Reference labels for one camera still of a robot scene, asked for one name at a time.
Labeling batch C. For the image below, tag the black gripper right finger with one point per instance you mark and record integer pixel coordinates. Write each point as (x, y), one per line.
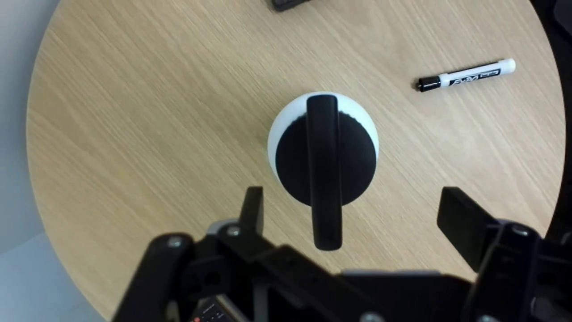
(464, 224)

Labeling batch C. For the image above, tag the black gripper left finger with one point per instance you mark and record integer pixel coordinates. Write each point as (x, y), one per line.
(252, 214)

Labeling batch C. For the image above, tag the white metal water bottle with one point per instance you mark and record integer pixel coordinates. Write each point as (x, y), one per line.
(286, 147)

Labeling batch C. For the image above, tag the round wooden table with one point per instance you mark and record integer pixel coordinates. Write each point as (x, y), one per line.
(148, 117)

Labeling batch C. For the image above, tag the black and white marker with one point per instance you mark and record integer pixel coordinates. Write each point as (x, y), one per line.
(486, 70)

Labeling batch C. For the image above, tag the black whiteboard eraser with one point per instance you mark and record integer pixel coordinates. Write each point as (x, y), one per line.
(280, 6)

